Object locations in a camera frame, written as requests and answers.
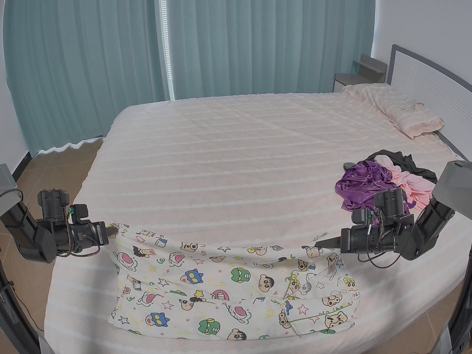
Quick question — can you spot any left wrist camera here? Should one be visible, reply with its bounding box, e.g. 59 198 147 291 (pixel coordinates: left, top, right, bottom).
70 204 89 224

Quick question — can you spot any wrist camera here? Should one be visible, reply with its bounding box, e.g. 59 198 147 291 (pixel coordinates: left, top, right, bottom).
352 209 371 228
70 204 89 224

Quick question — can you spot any bed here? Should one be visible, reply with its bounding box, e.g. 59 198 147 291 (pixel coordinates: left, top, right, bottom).
44 44 472 354

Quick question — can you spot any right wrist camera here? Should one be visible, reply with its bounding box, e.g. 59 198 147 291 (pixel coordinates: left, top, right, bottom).
352 209 371 228

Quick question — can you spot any blue-green curtain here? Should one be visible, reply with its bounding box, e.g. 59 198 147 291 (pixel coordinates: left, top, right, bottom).
4 0 166 158
166 0 377 100

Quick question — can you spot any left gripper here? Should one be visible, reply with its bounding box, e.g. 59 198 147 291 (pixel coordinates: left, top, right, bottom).
70 221 110 253

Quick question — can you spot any pale pink pillow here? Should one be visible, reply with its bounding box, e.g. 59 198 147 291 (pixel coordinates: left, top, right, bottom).
341 83 445 140

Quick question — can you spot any white printed pyjama top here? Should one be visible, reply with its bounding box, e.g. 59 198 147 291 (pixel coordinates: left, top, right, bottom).
107 223 361 342

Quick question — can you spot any pile of clothes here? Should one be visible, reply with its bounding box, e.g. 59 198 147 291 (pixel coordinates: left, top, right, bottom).
335 149 439 221

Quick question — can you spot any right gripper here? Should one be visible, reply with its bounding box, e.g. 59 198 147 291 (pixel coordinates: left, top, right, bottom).
340 226 380 254

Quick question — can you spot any grey bedside table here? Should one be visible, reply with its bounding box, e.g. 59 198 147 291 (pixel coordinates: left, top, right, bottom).
334 54 387 89

